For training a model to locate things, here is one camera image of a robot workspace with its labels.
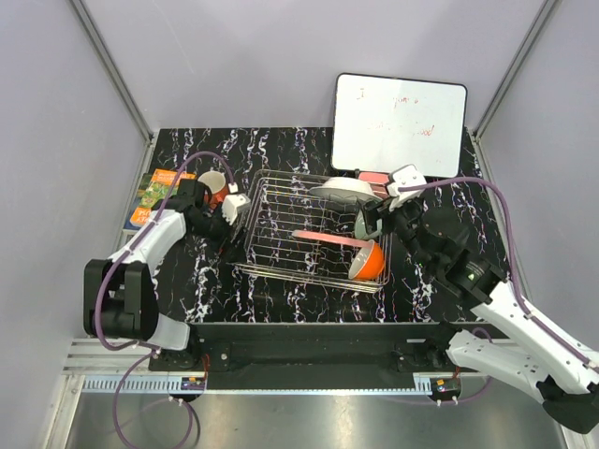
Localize metal wire dish rack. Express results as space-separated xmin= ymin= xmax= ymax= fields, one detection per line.
xmin=235 ymin=169 xmax=392 ymax=293

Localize orange treehouse book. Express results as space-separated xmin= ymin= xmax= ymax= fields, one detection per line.
xmin=123 ymin=168 xmax=176 ymax=234

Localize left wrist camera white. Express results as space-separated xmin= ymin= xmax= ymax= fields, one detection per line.
xmin=222 ymin=183 xmax=251 ymax=225

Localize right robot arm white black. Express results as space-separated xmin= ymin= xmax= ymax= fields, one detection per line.
xmin=361 ymin=199 xmax=598 ymax=434

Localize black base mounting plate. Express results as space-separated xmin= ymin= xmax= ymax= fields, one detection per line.
xmin=150 ymin=322 xmax=478 ymax=372

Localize white fluted plate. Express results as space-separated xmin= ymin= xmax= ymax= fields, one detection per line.
xmin=309 ymin=177 xmax=377 ymax=200

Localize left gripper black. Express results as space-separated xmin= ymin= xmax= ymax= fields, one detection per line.
xmin=189 ymin=202 xmax=248 ymax=264

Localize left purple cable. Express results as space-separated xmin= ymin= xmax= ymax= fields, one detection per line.
xmin=93 ymin=151 xmax=203 ymax=449

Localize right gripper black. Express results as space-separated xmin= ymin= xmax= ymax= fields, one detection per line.
xmin=356 ymin=192 xmax=434 ymax=272

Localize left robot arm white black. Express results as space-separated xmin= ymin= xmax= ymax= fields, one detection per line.
xmin=83 ymin=180 xmax=251 ymax=370

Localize pink cream branch plate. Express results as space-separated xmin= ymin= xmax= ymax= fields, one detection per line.
xmin=292 ymin=229 xmax=370 ymax=248

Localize orange bowl white inside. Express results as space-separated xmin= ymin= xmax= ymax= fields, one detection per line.
xmin=348 ymin=240 xmax=385 ymax=281

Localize green celadon bowl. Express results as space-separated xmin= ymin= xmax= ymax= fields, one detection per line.
xmin=354 ymin=211 xmax=376 ymax=240

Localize orange mug white inside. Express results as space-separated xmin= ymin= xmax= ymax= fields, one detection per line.
xmin=197 ymin=170 xmax=229 ymax=212

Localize white whiteboard black frame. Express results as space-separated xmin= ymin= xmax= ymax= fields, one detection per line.
xmin=330 ymin=73 xmax=468 ymax=178

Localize purple cable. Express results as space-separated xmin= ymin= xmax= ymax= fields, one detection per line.
xmin=397 ymin=176 xmax=599 ymax=404
xmin=93 ymin=151 xmax=203 ymax=449

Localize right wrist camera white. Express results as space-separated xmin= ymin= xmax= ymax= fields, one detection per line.
xmin=386 ymin=165 xmax=427 ymax=211

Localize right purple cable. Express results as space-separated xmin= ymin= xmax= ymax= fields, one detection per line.
xmin=397 ymin=176 xmax=599 ymax=404

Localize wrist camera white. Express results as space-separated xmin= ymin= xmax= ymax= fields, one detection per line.
xmin=222 ymin=183 xmax=251 ymax=225
xmin=386 ymin=165 xmax=427 ymax=211

